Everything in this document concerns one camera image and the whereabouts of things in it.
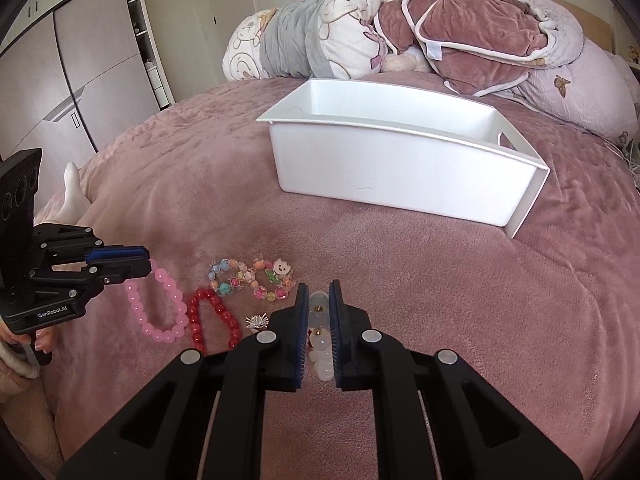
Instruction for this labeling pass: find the pink bead bracelet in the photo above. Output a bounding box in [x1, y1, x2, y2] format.
[122, 259, 190, 345]

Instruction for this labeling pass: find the red bead bracelet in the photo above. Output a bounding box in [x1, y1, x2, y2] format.
[186, 287, 243, 357]

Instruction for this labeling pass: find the silver spiky brooch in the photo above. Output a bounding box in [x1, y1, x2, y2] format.
[245, 313, 269, 334]

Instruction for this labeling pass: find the colourful charm bracelet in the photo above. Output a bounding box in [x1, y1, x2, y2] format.
[207, 254, 298, 302]

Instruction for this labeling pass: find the white bead bracelet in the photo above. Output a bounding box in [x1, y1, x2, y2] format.
[307, 288, 335, 385]

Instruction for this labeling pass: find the person's left hand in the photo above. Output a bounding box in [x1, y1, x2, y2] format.
[0, 320, 59, 361]

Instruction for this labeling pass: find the white socked foot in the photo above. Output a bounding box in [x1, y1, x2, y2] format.
[53, 162, 91, 226]

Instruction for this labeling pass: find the grey sliding wardrobe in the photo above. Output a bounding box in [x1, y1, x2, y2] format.
[1, 0, 174, 209]

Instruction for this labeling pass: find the white plastic storage bin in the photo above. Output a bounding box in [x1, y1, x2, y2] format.
[258, 79, 550, 237]

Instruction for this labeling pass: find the bear print grey duvet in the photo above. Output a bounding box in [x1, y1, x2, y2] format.
[222, 0, 399, 81]

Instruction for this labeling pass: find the pink plush toy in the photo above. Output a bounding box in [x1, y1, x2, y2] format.
[381, 49, 433, 73]

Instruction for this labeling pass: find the lilac butterfly pillow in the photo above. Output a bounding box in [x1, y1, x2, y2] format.
[504, 39, 639, 146]

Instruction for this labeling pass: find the mauve velvet folded quilt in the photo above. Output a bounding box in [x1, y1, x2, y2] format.
[373, 0, 584, 96]

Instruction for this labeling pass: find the wooden headboard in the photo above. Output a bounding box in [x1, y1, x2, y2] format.
[551, 0, 615, 52]

